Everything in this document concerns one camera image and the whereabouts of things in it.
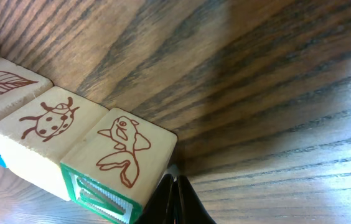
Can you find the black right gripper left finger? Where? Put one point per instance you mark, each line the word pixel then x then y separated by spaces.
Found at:
pixel 160 207

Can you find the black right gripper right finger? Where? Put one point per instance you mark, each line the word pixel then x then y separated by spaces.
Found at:
pixel 188 207

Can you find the yellow green picture block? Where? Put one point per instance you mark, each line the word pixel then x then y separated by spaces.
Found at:
pixel 114 169

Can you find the plain cream wooden block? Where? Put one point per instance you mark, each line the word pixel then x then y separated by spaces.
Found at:
pixel 37 136

